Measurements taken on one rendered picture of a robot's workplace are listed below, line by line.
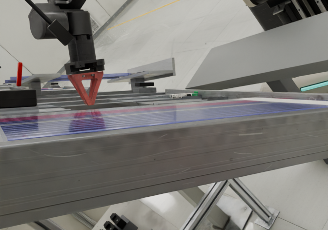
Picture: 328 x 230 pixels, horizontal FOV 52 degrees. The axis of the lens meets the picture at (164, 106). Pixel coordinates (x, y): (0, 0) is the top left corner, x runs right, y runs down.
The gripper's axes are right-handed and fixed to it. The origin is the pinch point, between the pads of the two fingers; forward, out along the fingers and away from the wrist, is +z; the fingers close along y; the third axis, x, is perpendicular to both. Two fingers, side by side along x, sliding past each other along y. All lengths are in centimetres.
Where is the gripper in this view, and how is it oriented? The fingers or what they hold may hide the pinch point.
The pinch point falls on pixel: (89, 101)
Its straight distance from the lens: 79.1
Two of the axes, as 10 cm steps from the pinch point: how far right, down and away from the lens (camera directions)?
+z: 1.2, 9.8, 1.4
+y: 4.9, 0.6, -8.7
